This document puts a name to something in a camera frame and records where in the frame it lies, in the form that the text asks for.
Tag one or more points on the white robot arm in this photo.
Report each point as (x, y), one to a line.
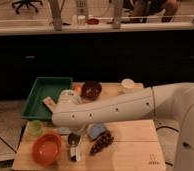
(171, 100)

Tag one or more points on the dark maroon bowl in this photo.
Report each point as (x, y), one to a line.
(91, 90)

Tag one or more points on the red plastic bowl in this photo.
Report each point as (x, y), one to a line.
(46, 149)

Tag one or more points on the small white cup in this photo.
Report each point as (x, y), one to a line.
(127, 83)

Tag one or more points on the white card in tray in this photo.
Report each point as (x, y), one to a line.
(49, 103)

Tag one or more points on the brown pine cone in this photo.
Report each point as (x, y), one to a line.
(105, 140)

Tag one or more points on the metal measuring cup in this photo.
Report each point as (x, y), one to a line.
(73, 139)

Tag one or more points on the small red dish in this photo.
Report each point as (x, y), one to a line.
(92, 21)

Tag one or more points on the green plastic tray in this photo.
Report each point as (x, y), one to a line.
(43, 87)

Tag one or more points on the small green cup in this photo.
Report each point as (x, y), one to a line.
(35, 128)

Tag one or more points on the wooden table board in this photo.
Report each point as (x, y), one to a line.
(135, 148)

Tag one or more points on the seated person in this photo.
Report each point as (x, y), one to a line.
(150, 7)

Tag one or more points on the black office chair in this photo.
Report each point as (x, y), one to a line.
(28, 3)

